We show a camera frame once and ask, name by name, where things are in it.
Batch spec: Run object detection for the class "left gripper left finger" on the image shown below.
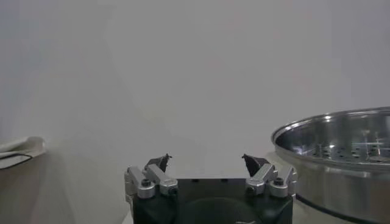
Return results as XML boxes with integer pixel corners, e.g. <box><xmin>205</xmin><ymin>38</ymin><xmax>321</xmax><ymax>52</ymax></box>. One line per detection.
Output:
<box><xmin>124</xmin><ymin>153</ymin><xmax>179</xmax><ymax>200</ymax></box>

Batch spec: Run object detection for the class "perforated steel steamer basket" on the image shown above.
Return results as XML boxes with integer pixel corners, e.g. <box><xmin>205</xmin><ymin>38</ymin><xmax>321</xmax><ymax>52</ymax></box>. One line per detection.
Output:
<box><xmin>271</xmin><ymin>106</ymin><xmax>390</xmax><ymax>224</ymax></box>

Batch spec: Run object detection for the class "thin black cable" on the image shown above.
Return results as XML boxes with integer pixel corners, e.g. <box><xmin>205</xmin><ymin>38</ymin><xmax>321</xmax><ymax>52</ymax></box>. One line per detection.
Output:
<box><xmin>0</xmin><ymin>153</ymin><xmax>34</xmax><ymax>170</ymax></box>

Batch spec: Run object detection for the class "cream electric cooker pot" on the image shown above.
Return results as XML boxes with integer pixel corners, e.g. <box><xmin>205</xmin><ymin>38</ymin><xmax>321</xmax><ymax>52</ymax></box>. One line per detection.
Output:
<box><xmin>264</xmin><ymin>152</ymin><xmax>390</xmax><ymax>224</ymax></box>

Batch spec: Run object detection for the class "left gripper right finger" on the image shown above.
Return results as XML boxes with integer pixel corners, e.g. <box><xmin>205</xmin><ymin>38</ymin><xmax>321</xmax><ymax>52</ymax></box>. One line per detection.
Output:
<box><xmin>241</xmin><ymin>153</ymin><xmax>298</xmax><ymax>198</ymax></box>

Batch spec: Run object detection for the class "white cloth bag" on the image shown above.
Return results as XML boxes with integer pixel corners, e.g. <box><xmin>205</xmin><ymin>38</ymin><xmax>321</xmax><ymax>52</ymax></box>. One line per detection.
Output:
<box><xmin>0</xmin><ymin>136</ymin><xmax>47</xmax><ymax>162</ymax></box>

